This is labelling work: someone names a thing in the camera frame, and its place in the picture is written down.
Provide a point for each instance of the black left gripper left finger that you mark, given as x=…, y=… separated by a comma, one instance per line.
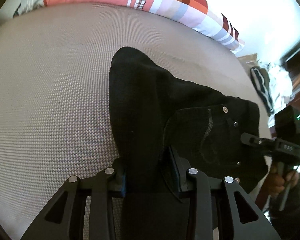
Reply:
x=118, y=179

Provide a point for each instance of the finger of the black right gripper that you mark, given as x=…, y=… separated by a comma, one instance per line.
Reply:
x=253, y=141

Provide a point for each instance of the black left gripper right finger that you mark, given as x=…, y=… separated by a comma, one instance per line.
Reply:
x=180, y=167

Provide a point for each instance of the black pants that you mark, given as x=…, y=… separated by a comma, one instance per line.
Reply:
x=154, y=115

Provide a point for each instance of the right forearm dark sleeve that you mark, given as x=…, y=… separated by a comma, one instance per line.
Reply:
x=287, y=221

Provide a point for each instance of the right hand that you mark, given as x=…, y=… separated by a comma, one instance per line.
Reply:
x=275, y=183

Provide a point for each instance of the black white striped garment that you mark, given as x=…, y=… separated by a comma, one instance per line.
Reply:
x=261, y=81

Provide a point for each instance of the beige textured bed mattress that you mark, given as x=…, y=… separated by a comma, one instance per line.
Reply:
x=54, y=116

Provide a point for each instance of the pink striped bolster pillow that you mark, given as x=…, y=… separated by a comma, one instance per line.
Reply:
x=199, y=15

